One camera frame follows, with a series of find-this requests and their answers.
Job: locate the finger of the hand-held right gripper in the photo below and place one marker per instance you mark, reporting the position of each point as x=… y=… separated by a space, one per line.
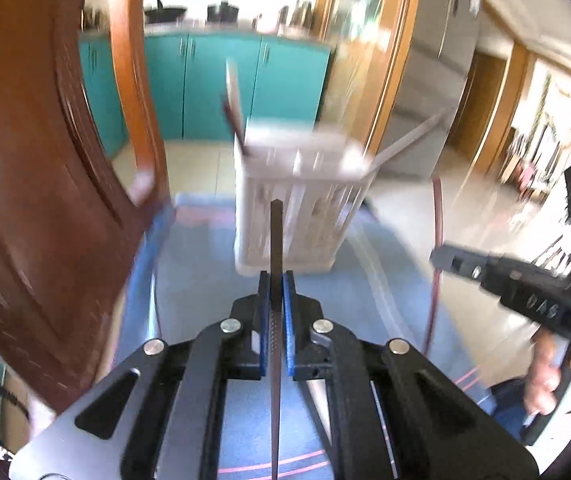
x=465 y=265

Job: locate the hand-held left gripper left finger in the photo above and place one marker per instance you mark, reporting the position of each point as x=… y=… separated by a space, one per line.
x=264 y=325

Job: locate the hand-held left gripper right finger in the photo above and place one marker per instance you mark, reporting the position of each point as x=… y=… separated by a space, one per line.
x=289 y=325

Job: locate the dark brown chopstick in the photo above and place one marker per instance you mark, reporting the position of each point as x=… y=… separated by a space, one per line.
x=276 y=240
x=438 y=215

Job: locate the white plastic utensil basket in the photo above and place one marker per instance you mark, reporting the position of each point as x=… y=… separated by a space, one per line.
x=295 y=210

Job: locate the grey chopstick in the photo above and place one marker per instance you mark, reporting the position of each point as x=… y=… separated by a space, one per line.
x=410 y=140
x=233 y=95

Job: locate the person's right hand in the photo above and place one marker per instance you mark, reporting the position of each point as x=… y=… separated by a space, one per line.
x=540 y=375

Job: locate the blue plaid cloth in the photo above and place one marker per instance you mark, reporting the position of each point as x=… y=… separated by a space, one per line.
x=205 y=285

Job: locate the person's leg in jeans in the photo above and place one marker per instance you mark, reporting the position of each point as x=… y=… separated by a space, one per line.
x=508 y=407

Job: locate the brown wooden door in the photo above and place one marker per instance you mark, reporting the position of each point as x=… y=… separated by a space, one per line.
x=480 y=105

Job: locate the silver refrigerator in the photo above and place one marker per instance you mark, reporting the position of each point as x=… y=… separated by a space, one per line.
x=438 y=60

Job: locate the teal lower cabinets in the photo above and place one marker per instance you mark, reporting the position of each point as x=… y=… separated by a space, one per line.
x=215 y=90

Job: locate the wooden framed glass door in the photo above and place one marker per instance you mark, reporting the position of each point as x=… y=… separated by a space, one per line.
x=365 y=45

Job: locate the carved wooden chair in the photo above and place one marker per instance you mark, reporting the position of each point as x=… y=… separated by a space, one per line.
x=30 y=185

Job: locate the stainless steel pot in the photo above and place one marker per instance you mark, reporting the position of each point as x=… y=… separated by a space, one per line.
x=298 y=15

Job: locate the black cooking pot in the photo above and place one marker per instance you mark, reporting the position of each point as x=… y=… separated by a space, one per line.
x=223 y=12

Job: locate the black wok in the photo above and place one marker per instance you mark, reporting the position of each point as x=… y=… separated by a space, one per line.
x=164 y=10

